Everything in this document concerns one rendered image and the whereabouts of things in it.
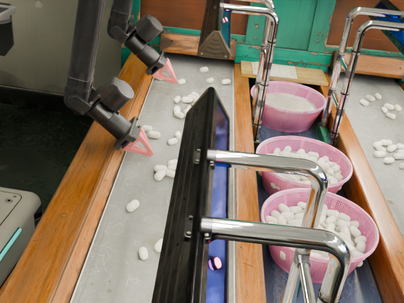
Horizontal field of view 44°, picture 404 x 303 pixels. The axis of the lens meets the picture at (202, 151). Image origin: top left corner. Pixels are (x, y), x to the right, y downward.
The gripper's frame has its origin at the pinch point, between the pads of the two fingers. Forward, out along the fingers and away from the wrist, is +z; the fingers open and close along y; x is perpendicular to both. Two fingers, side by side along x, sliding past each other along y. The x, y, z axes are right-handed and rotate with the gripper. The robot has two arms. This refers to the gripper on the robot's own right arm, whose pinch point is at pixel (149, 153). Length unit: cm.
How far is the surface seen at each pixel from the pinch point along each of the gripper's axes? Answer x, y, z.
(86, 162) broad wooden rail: 9.0, -9.3, -12.1
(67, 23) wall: 59, 168, -38
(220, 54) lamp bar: -32.9, 0.0, -7.1
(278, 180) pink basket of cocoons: -22.2, -6.8, 26.3
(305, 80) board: -34, 61, 38
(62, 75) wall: 86, 168, -20
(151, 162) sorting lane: 0.8, -2.2, 1.6
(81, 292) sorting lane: 5, -50, -4
